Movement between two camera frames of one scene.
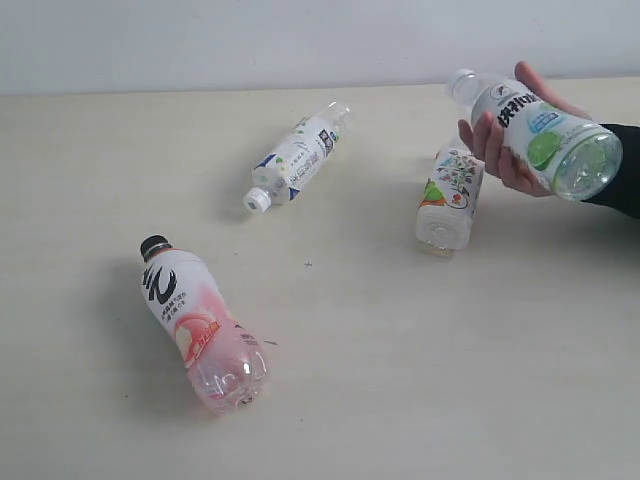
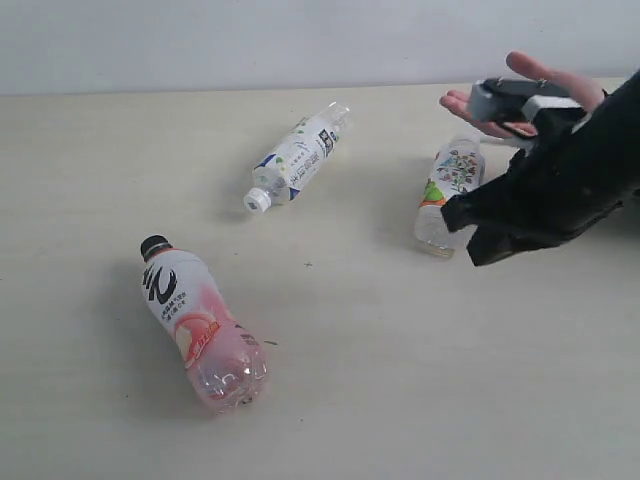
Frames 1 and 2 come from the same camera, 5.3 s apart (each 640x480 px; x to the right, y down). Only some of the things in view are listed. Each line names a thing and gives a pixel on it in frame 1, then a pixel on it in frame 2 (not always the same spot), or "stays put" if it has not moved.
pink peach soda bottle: x=227 y=365 stays put
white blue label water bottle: x=282 y=172 stays put
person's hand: x=487 y=139 -> x=529 y=70
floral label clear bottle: x=446 y=217 stays put
